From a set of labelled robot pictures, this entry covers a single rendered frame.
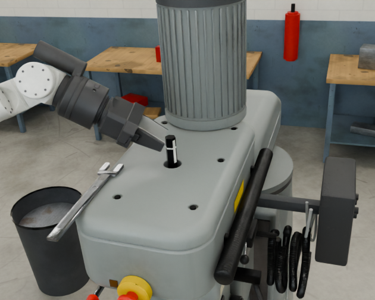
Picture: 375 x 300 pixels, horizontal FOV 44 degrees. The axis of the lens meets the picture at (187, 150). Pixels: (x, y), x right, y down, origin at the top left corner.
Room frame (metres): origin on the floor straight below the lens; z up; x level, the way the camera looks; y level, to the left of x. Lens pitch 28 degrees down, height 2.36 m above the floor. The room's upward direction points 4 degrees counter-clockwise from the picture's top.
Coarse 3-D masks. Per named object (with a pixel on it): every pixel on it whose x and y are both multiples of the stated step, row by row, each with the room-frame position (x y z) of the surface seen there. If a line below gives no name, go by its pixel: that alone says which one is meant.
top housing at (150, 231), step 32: (128, 160) 0.85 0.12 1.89; (160, 160) 0.84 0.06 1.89; (192, 160) 0.83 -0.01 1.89; (224, 160) 0.83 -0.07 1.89; (128, 192) 0.73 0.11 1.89; (160, 192) 0.72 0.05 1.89; (192, 192) 0.71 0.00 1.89; (224, 192) 0.72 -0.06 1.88; (96, 224) 0.64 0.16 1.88; (128, 224) 0.63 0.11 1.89; (160, 224) 0.62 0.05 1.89; (192, 224) 0.62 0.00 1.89; (224, 224) 0.69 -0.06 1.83; (96, 256) 0.64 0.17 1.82; (128, 256) 0.62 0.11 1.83; (160, 256) 0.60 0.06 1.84; (192, 256) 0.59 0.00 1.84; (160, 288) 0.60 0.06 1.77; (192, 288) 0.59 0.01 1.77
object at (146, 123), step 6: (144, 120) 0.85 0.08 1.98; (150, 120) 0.85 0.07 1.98; (138, 126) 0.86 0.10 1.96; (144, 126) 0.85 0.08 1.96; (150, 126) 0.85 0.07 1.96; (156, 126) 0.85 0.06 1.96; (162, 126) 0.86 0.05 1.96; (150, 132) 0.85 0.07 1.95; (156, 132) 0.85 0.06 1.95; (162, 132) 0.85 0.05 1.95
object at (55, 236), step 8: (104, 168) 0.81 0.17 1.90; (120, 168) 0.81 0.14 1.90; (104, 176) 0.78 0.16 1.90; (112, 176) 0.78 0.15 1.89; (96, 184) 0.75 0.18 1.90; (104, 184) 0.76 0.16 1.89; (88, 192) 0.72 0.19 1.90; (96, 192) 0.73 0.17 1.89; (80, 200) 0.70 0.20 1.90; (88, 200) 0.70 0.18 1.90; (72, 208) 0.68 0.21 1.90; (80, 208) 0.67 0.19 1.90; (64, 216) 0.66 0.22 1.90; (72, 216) 0.65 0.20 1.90; (64, 224) 0.63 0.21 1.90; (56, 232) 0.61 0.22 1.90; (64, 232) 0.62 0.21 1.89; (56, 240) 0.59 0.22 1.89
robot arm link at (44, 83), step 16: (48, 48) 0.86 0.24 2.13; (32, 64) 0.80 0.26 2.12; (64, 64) 0.85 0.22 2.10; (80, 64) 0.85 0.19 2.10; (16, 80) 0.79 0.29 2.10; (32, 80) 0.79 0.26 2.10; (48, 80) 0.79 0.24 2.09; (64, 80) 0.83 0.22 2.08; (80, 80) 0.83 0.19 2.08; (32, 96) 0.78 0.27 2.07; (48, 96) 0.81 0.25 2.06; (64, 96) 0.80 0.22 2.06; (64, 112) 0.80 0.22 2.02
